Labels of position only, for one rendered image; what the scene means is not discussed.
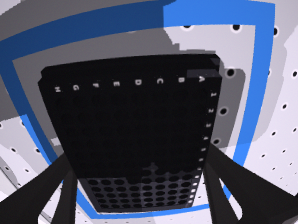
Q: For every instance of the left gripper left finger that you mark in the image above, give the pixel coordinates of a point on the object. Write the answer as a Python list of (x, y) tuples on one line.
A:
[(25, 204)]

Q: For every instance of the blue tape outline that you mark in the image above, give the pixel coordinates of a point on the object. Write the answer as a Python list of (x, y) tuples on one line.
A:
[(136, 17)]

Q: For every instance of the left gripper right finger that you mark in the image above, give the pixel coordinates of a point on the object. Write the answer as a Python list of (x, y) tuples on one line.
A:
[(261, 202)]

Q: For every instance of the black well plate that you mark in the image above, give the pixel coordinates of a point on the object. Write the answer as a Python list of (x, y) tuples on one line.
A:
[(139, 168)]

